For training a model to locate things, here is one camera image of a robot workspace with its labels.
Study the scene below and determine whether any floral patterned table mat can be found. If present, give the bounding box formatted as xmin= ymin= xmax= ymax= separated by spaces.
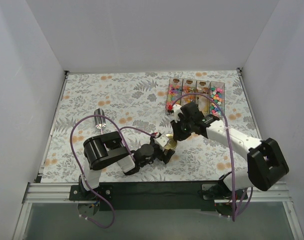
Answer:
xmin=41 ymin=70 xmax=258 ymax=183

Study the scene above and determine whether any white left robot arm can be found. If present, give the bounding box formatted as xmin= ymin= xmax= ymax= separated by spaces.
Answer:
xmin=79 ymin=131 xmax=177 ymax=200

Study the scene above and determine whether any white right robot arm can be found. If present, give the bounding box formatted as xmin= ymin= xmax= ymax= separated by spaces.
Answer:
xmin=171 ymin=102 xmax=289 ymax=199

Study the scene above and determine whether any aluminium frame rail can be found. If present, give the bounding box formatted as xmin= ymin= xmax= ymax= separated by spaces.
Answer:
xmin=14 ymin=181 xmax=304 ymax=240

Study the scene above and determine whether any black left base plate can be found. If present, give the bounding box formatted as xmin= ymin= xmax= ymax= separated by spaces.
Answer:
xmin=69 ymin=184 xmax=113 ymax=201

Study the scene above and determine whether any round wooden jar lid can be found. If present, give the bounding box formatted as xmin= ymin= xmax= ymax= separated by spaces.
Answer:
xmin=165 ymin=133 xmax=177 ymax=150

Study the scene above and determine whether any silver metal scoop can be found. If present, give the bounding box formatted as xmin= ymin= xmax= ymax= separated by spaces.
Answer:
xmin=94 ymin=108 xmax=106 ymax=134

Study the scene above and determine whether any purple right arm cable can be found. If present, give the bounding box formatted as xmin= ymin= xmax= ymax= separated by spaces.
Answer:
xmin=170 ymin=92 xmax=254 ymax=223

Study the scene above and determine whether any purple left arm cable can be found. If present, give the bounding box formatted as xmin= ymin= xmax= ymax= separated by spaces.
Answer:
xmin=69 ymin=114 xmax=159 ymax=229

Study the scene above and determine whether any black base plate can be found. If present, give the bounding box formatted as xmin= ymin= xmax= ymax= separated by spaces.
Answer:
xmin=200 ymin=184 xmax=249 ymax=201
xmin=69 ymin=184 xmax=113 ymax=201

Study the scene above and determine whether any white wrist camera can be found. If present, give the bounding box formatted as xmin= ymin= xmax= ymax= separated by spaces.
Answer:
xmin=167 ymin=104 xmax=182 ymax=124
xmin=154 ymin=132 xmax=170 ymax=151

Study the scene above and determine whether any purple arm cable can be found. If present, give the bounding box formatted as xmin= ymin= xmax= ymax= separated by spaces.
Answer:
xmin=170 ymin=92 xmax=254 ymax=223
xmin=69 ymin=114 xmax=159 ymax=229

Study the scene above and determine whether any clear divided candy box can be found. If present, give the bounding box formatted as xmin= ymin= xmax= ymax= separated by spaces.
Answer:
xmin=165 ymin=78 xmax=225 ymax=117

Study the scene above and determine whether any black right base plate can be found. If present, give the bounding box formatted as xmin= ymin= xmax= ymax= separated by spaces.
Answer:
xmin=200 ymin=184 xmax=249 ymax=201

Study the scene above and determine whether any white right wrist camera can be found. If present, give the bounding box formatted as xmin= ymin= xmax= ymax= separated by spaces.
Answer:
xmin=167 ymin=104 xmax=182 ymax=124

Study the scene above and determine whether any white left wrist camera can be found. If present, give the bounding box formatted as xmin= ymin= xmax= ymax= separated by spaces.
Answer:
xmin=154 ymin=132 xmax=170 ymax=151

